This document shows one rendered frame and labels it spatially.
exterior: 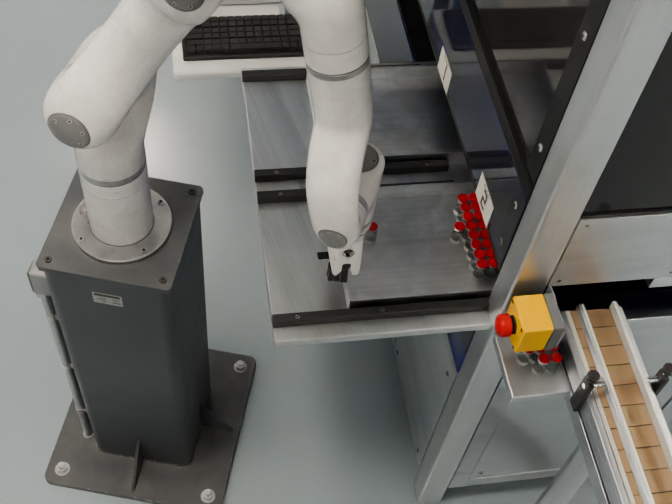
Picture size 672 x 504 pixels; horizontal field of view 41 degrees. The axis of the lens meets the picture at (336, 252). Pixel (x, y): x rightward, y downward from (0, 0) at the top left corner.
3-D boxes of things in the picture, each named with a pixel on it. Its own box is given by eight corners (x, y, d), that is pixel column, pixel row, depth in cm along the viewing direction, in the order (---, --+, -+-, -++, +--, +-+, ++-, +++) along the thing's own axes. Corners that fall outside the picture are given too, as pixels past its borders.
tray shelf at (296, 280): (449, 66, 210) (450, 60, 208) (529, 325, 170) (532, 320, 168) (240, 74, 202) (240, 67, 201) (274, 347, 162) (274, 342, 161)
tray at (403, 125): (455, 75, 205) (458, 63, 202) (482, 161, 190) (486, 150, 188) (306, 81, 200) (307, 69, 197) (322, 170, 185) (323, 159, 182)
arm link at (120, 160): (64, 175, 158) (39, 73, 138) (111, 104, 168) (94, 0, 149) (128, 195, 156) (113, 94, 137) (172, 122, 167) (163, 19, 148)
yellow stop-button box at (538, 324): (542, 314, 160) (553, 291, 154) (553, 350, 156) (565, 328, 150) (500, 317, 158) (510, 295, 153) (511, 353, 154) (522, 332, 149)
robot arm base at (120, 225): (58, 255, 170) (40, 192, 155) (90, 179, 181) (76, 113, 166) (157, 273, 170) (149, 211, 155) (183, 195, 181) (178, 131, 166)
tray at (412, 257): (491, 190, 186) (495, 179, 183) (525, 296, 171) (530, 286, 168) (327, 200, 181) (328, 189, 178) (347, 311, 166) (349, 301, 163)
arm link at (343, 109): (343, 114, 118) (361, 260, 141) (377, 37, 127) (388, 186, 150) (278, 105, 120) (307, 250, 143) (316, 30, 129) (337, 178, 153)
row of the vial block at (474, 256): (462, 207, 182) (467, 192, 179) (484, 281, 172) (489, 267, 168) (452, 208, 182) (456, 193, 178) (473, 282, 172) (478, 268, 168)
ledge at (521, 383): (563, 332, 169) (566, 327, 168) (584, 395, 162) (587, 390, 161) (491, 338, 167) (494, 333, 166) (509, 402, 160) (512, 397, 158)
